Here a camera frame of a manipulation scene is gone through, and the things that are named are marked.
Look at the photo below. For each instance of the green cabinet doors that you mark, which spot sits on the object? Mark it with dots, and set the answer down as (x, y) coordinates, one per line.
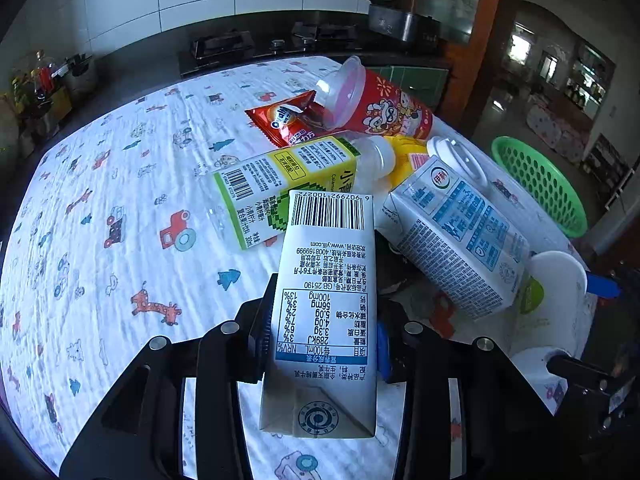
(425, 80)

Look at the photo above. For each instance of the wooden glass cabinet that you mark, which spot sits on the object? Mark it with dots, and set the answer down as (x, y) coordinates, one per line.
(480, 60)

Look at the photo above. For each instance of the green plastic basket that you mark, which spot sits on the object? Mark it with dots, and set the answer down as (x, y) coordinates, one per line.
(545, 180)

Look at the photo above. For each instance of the red lidded jar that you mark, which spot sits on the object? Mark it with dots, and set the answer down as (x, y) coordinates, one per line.
(44, 75)

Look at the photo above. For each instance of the white cup green label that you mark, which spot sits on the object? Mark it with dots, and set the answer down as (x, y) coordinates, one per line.
(555, 280)

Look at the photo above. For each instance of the yellow box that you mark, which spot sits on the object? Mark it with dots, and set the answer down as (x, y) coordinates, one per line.
(59, 104)

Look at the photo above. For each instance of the black gas stove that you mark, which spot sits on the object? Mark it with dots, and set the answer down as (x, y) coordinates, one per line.
(220, 45)

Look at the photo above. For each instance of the yellow packet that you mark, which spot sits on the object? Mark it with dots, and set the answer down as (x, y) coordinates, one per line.
(405, 152)

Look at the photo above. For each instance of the blue white milk carton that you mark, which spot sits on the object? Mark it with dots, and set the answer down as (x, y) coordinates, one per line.
(450, 230)

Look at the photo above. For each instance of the printed white tablecloth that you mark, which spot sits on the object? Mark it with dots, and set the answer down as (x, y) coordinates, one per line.
(125, 170)

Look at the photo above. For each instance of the orange snack packet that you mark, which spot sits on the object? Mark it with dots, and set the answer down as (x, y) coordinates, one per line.
(285, 120)

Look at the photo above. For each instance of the black kitchen counter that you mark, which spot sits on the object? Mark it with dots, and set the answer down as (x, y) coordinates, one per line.
(125, 67)

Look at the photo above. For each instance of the black rice cooker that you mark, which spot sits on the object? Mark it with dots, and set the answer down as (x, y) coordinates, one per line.
(400, 22)

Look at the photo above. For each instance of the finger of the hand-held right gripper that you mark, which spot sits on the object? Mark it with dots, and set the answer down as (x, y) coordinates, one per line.
(580, 380)
(602, 285)

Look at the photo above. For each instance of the steel pot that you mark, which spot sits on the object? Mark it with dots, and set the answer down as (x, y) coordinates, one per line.
(80, 77)

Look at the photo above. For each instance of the background shelf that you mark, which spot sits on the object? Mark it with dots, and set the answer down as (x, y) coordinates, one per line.
(590, 85)

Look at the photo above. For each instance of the red paper cup clear lid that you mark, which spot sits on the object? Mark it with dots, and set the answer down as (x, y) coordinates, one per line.
(395, 110)

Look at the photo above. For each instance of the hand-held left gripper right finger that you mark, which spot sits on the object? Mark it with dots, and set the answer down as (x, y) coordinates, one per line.
(382, 350)

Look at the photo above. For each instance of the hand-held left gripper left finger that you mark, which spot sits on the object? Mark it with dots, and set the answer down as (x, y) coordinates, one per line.
(257, 340)

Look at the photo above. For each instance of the green label plastic juice bottle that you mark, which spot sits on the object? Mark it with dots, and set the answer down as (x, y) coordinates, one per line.
(280, 185)

